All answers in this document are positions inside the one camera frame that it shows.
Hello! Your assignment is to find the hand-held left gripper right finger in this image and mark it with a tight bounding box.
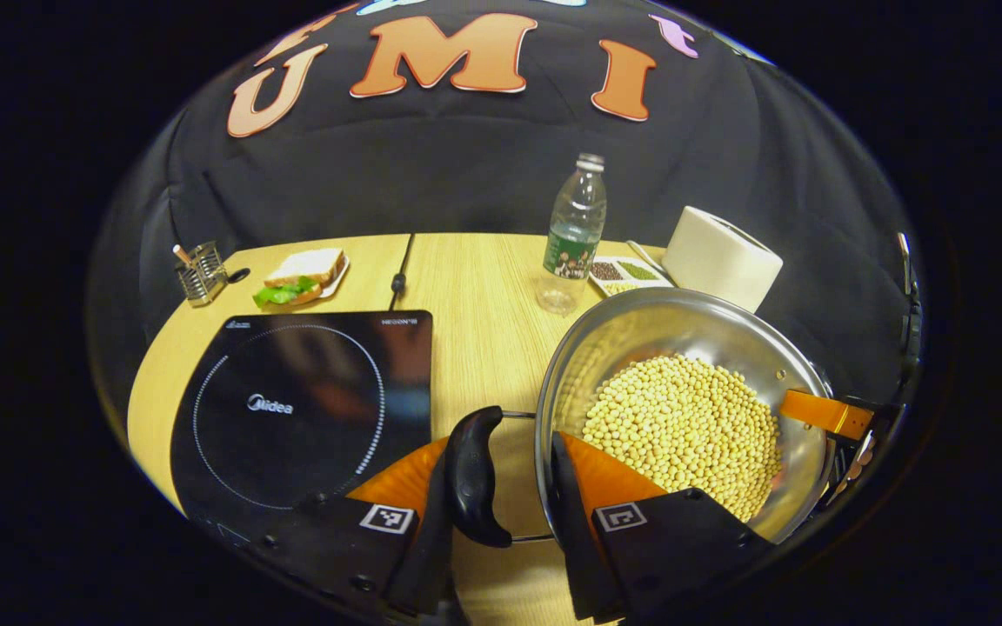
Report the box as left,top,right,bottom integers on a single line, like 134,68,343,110
549,432,776,625

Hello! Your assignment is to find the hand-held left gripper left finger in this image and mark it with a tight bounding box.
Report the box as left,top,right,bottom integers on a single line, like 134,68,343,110
244,435,467,623

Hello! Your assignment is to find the stainless steel pot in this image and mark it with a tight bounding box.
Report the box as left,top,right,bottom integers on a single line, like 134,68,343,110
444,287,838,550

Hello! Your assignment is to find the black induction cooktop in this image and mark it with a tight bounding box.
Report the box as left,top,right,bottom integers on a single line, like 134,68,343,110
170,310,434,540

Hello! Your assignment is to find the pile of soybeans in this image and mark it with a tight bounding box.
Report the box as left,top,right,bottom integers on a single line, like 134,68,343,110
582,354,785,523

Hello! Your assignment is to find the white toaster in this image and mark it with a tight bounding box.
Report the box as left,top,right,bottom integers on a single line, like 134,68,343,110
661,206,785,314

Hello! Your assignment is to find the white divided grain dish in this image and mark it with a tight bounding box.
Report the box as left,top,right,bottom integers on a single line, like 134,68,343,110
590,256,674,298

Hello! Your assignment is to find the small white plate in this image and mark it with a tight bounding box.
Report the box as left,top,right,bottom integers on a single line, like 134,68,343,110
317,254,351,302

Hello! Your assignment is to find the clear plastic water bottle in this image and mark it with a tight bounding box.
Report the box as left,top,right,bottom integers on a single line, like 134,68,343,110
536,153,608,316

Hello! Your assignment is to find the sandwich with lettuce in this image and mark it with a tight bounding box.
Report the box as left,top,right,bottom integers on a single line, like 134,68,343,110
253,248,347,308

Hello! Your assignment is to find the black backdrop cloth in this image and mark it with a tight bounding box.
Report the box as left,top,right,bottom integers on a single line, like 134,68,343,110
88,0,924,410

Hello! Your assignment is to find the white toaster cable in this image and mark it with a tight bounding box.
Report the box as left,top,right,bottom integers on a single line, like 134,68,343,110
626,240,667,276

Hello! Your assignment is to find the black power cable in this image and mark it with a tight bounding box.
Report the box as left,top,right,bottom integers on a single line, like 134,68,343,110
389,233,416,312

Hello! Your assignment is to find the metal wire utensil holder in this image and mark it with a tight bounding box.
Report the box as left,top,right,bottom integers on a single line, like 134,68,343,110
172,242,230,308

